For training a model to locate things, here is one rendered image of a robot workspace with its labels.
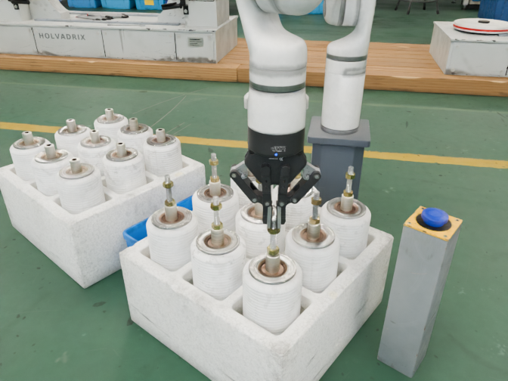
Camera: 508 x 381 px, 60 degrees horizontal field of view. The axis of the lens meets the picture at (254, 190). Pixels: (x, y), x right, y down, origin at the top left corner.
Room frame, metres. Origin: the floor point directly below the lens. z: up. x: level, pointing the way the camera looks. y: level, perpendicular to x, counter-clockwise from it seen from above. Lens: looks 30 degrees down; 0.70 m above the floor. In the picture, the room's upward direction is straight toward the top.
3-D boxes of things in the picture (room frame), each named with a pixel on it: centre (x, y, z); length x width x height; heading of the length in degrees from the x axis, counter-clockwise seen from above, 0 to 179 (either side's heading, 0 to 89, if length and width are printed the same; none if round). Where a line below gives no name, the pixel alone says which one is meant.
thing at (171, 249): (0.69, 0.15, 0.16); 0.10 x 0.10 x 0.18
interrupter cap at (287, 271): (0.55, -0.03, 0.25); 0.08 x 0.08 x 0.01
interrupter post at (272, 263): (0.55, -0.03, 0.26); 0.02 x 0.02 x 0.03
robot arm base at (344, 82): (1.03, -0.21, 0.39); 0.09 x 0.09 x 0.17; 79
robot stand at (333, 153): (1.03, -0.21, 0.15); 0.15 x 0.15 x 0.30; 79
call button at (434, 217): (0.59, -0.28, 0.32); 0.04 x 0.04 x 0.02
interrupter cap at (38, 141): (1.04, 0.57, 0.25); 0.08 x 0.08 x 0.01
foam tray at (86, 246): (1.05, 0.41, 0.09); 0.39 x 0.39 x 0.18; 48
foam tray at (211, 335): (0.71, -0.01, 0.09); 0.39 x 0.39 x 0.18; 51
